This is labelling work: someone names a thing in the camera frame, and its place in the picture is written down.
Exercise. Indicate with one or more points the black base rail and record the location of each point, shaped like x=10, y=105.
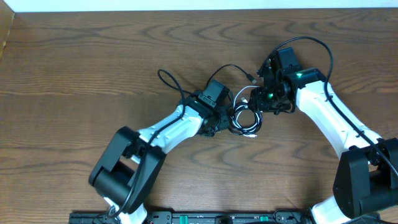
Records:
x=281, y=216

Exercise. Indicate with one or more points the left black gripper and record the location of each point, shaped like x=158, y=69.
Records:
x=222, y=121

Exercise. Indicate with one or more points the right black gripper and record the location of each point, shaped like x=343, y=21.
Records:
x=257, y=98

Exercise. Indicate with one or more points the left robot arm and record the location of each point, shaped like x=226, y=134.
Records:
x=129, y=166

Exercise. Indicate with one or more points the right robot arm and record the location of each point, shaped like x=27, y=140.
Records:
x=366, y=177

